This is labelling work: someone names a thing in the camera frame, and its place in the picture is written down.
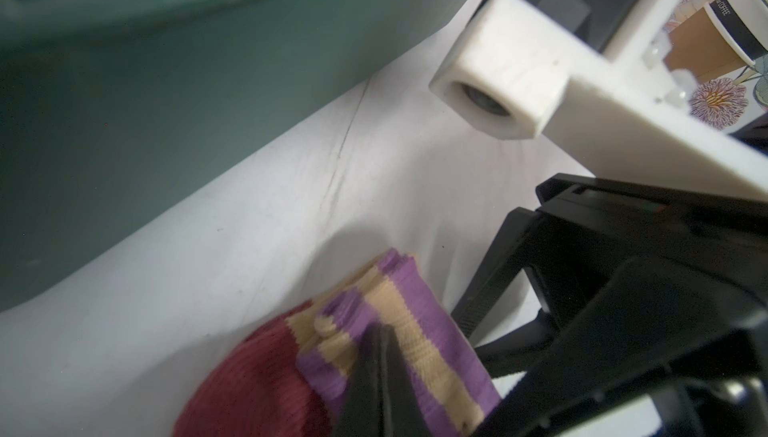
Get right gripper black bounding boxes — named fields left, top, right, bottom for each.
left=451, top=175, right=767, bottom=436

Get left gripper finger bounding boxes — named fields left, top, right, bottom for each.
left=332, top=324, right=431, bottom=437

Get striped tan maroon purple sock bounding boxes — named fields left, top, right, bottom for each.
left=173, top=249, right=501, bottom=436

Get stacked paper cups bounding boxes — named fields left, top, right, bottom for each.
left=665, top=0, right=767, bottom=83

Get green divided organizer tray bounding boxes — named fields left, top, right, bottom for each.
left=1, top=0, right=466, bottom=310

